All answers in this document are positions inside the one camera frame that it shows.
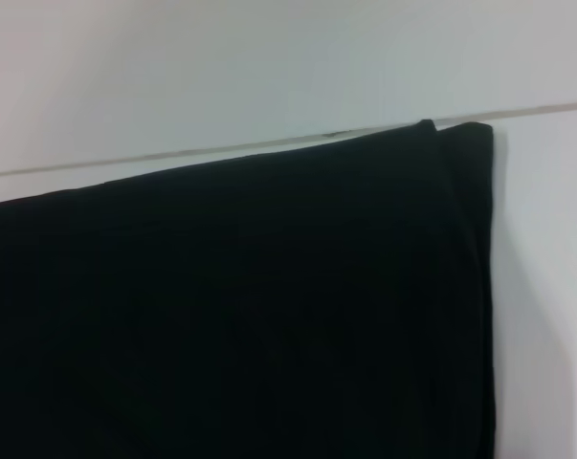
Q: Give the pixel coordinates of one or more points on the black shirt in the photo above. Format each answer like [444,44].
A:
[221,311]

